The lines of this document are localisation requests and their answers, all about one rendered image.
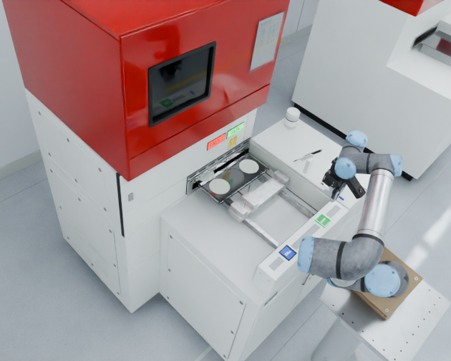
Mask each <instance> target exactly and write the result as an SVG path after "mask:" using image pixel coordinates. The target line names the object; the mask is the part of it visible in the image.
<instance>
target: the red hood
mask: <svg viewBox="0 0 451 361"><path fill-rule="evenodd" d="M2 3H3V6H4V11H5V14H6V19H7V22H8V25H9V30H10V33H11V38H12V41H13V44H14V49H15V52H16V57H17V60H18V63H19V69H20V71H21V76H22V79H23V83H24V87H25V88H26V89H27V90H28V91H30V93H32V94H33V96H35V97H36V98H37V99H38V100H39V101H40V102H41V103H42V104H43V105H45V106H46V107H47V108H48V109H49V110H50V111H51V112H52V113H54V114H55V115H56V116H57V117H58V118H59V119H60V120H61V121H62V122H63V123H64V124H65V125H66V126H67V127H68V128H69V129H71V130H72V131H73V132H74V133H75V134H76V135H77V136H78V137H80V138H81V139H82V140H83V141H84V142H85V143H86V144H87V145H88V146H90V147H91V149H93V151H95V152H96V153H97V154H98V155H99V156H100V157H101V158H102V159H103V160H105V161H106V162H107V163H108V164H109V165H110V166H111V167H112V168H114V169H115V170H116V171H117V172H118V173H119V174H120V175H121V176H122V177H123V178H124V179H125V180H126V181H127V182H129V181H131V180H133V179H134V178H136V177H138V176H139V175H142V174H143V173H145V172H147V171H149V170H150V169H152V168H154V167H155V166H157V165H159V164H161V163H162V162H164V161H166V160H167V159H169V158H171V157H173V156H174V155H177V154H178V153H180V152H181V151H183V150H185V149H186V148H189V147H190V146H191V145H194V144H196V143H197V142H199V141H201V140H202V139H204V138H206V137H208V136H209V135H211V134H213V133H214V132H216V131H218V130H220V129H221V128H223V127H225V126H226V125H229V124H230V123H232V122H234V121H235V120H237V119H238V118H240V117H243V116H244V115H246V114H248V113H249V112H251V111H253V110H255V109H256V108H258V107H260V106H261V105H263V104H265V103H266V101H267V98H268V92H269V89H270V86H271V80H272V76H273V71H274V67H275V64H276V58H277V55H278V49H279V46H280V43H281V37H282V34H283V28H284V24H285V21H286V15H287V12H288V6H289V3H290V0H2Z"/></svg>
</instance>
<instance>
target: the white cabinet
mask: <svg viewBox="0 0 451 361"><path fill-rule="evenodd" d="M362 209H363V206H362V207H361V208H360V209H359V210H358V211H357V212H356V213H355V214H354V215H353V216H352V217H351V218H350V219H349V220H348V221H347V222H346V223H345V224H343V225H342V226H341V227H340V229H339V230H338V231H337V232H336V233H335V234H334V235H333V236H332V237H331V238H330V239H332V240H337V241H346V242H348V240H349V239H350V237H351V235H352V234H353V232H354V229H355V228H356V227H357V224H358V223H359V221H360V218H361V214H362ZM322 279H323V278H321V277H319V276H317V275H314V274H305V273H303V272H300V271H299V270H297V271H296V272H295V273H294V274H293V275H292V276H291V277H290V278H289V279H287V280H286V281H285V282H284V283H283V284H282V285H281V286H280V287H279V288H278V289H277V290H276V291H275V292H274V293H273V294H272V295H271V296H270V297H269V298H268V299H267V300H266V301H265V302H264V303H263V304H262V305H261V306H260V307H258V306H257V305H256V304H255V303H254V302H252V301H251V300H250V299H249V298H248V297H247V296H246V295H245V294H244V293H243V292H242V291H241V290H240V289H239V288H238V287H237V286H236V285H234V284H233V283H232V282H231V281H230V280H229V279H228V278H227V277H226V276H224V275H223V274H222V273H221V272H220V271H219V270H218V269H217V268H216V267H214V265H212V264H211V263H210V262H209V260H207V259H206V258H205V257H204V256H203V255H202V254H201V253H200V252H199V251H198V250H196V249H195V248H194V247H193V246H192V245H191V244H190V243H189V242H188V241H186V240H185V239H184V238H183V237H182V236H181V235H180V234H179V233H178V232H177V231H176V230H175V229H174V228H173V227H172V226H171V225H170V224H168V223H167V222H166V221H165V220H164V219H163V218H162V217H160V289H159V292H160V293H161V294H162V296H163V297H164V298H165V299H166V300H167V301H168V302H169V303H170V304H171V305H172V306H173V307H174V308H175V309H176V310H177V311H178V312H179V313H180V314H181V316H182V317H183V318H184V319H185V320H186V321H187V322H188V323H189V324H190V325H191V326H192V327H193V328H194V329H195V330H196V331H197V332H198V333H199V334H200V336H201V337H202V338H203V339H204V340H205V341H206V342H207V343H208V344H209V345H210V346H211V347H212V348H213V349H214V350H215V351H216V352H217V353H218V354H219V355H220V356H221V357H222V358H223V359H224V360H225V361H244V360H245V359H246V358H247V357H248V356H249V355H250V354H251V353H252V352H253V351H254V350H255V349H256V348H257V347H258V346H259V345H260V344H261V343H262V341H264V340H265V339H266V338H267V336H269V335H270V333H272V331H273V330H274V329H275V328H276V327H277V326H278V325H279V324H280V323H281V322H282V321H283V320H284V319H285V318H286V316H287V315H288V314H289V313H290V312H291V311H292V310H293V309H294V308H295V307H296V306H297V305H298V304H299V303H300V302H301V300H302V299H303V298H304V297H305V296H306V295H307V294H308V293H309V292H310V291H311V290H312V289H313V288H314V287H315V286H316V285H317V284H318V283H319V282H320V281H321V280H322Z"/></svg>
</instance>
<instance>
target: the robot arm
mask: <svg viewBox="0 0 451 361"><path fill-rule="evenodd" d="M367 141H368V138H367V136H366V135H365V134H364V133H363V132H360V131H358V130H353V131H351V132H350V133H349V134H348V135H347V137H346V140H345V142H344V144H343V147H342V149H341V152H340V154H339V157H335V159H333V160H332V162H331V163H332V165H331V167H330V169H328V171H327V172H325V174H324V177H325V178H324V177H323V180H322V182H323V183H325V184H326V185H327V186H328V187H329V190H328V189H324V192H325V194H326V195H327V196H328V197H329V198H330V201H331V202H332V203H333V202H334V201H336V200H337V198H338V197H339V196H340V194H341V192H342V191H343V190H344V188H345V187H346V185H347V186H348V187H349V189H350V190H351V192H352V193H353V194H354V196H355V198H356V199H359V198H361V197H362V196H364V195H365V194H366V196H365V199H364V205H363V209H362V214H361V218H360V221H359V227H358V230H357V233H356V234H354V235H353V237H352V240H351V242H346V241H337V240H332V239H323V238H317V237H313V236H305V237H303V238H302V240H301V243H300V246H299V252H298V258H297V267H298V270H299V271H300V272H303V273H305V274H314V275H317V276H319V277H321V278H325V279H327V282H328V284H329V285H331V286H333V287H337V288H344V289H350V290H354V291H358V292H366V293H370V294H373V295H375V296H378V297H387V298H395V297H398V296H400V295H402V294H403V293H404V292H405V291H406V290H407V287H408V285H409V276H408V273H407V271H406V269H405V268H404V267H403V266H402V265H401V264H399V263H397V262H395V261H390V260H385V261H381V262H379V260H380V259H381V257H382V253H383V250H384V241H383V240H382V235H383V231H384V225H385V221H386V216H387V209H388V205H389V199H390V194H391V190H392V184H393V180H394V177H396V176H401V174H402V165H403V160H402V156H401V155H392V154H390V153H389V154H378V153H363V150H364V148H365V147H366V144H367ZM330 171H331V172H330ZM355 174H367V175H370V178H369V184H368V187H367V192H366V191H365V190H364V189H363V187H362V185H361V184H360V182H359V181H358V180H357V178H356V176H355ZM378 262H379V263H378Z"/></svg>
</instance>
